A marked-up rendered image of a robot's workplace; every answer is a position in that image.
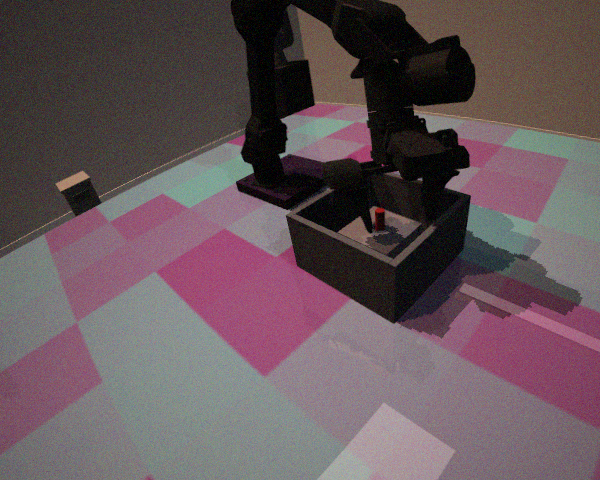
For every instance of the red peg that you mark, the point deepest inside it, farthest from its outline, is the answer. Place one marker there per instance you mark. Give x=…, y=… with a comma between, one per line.
x=379, y=219

